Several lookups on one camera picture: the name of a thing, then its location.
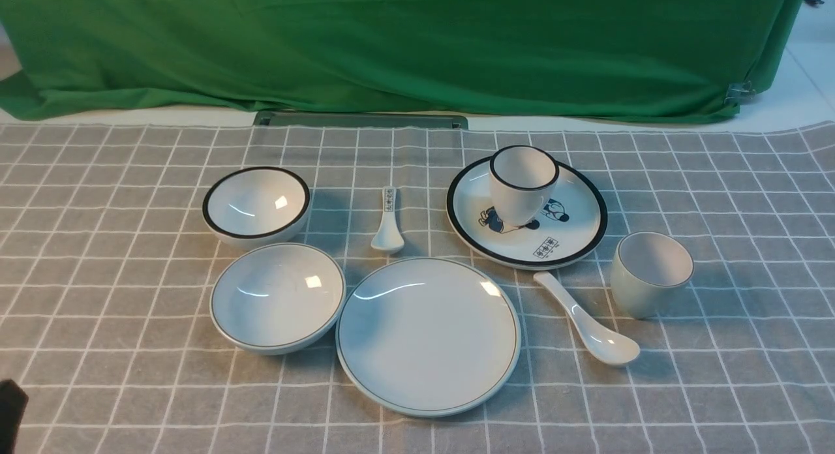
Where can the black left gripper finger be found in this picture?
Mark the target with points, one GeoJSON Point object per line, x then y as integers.
{"type": "Point", "coordinates": [13, 404]}

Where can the thin rimmed white bowl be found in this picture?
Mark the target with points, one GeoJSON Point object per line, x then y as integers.
{"type": "Point", "coordinates": [278, 299]}

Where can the large plain white spoon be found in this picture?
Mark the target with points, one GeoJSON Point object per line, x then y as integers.
{"type": "Point", "coordinates": [606, 345]}

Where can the plain white cup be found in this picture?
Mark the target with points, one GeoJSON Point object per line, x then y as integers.
{"type": "Point", "coordinates": [647, 270]}

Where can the black rimmed white bowl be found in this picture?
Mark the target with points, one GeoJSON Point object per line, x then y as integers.
{"type": "Point", "coordinates": [255, 207]}

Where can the small patterned white spoon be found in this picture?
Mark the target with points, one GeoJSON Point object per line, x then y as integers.
{"type": "Point", "coordinates": [388, 238]}

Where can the large plain white plate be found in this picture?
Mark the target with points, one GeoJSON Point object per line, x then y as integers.
{"type": "Point", "coordinates": [428, 337]}

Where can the black rimmed white cup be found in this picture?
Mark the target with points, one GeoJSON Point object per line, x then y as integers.
{"type": "Point", "coordinates": [521, 181]}

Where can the black rimmed illustrated plate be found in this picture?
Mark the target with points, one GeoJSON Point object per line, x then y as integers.
{"type": "Point", "coordinates": [568, 228]}

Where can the green backdrop cloth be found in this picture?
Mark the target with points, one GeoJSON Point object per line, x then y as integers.
{"type": "Point", "coordinates": [653, 61]}

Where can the metal clip on backdrop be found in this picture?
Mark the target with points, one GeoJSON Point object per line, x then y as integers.
{"type": "Point", "coordinates": [739, 93]}

